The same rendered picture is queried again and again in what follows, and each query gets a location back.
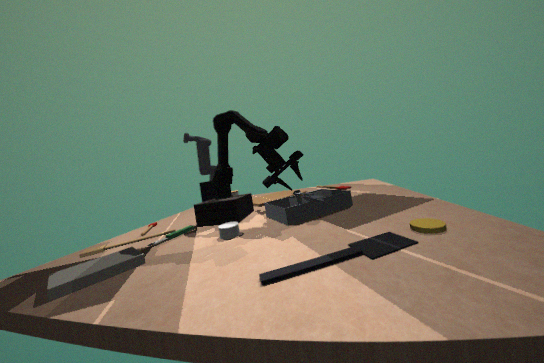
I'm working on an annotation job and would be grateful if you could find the light wooden board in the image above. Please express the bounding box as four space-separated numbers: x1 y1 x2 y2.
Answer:
252 190 295 207

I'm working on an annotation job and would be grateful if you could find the yellow flat disc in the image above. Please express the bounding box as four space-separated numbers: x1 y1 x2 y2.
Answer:
410 218 447 234

